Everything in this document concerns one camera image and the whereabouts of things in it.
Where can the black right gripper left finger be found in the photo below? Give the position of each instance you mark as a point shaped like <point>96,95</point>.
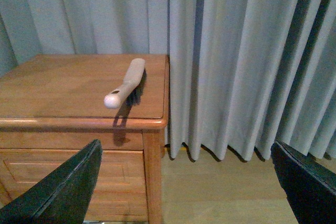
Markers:
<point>63,196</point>

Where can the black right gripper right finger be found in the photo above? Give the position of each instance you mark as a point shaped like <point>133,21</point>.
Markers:
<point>309,186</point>

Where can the wooden nightstand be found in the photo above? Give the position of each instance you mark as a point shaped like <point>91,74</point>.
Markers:
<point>52,106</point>

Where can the grey curtain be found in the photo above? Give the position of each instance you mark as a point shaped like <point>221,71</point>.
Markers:
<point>244,73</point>

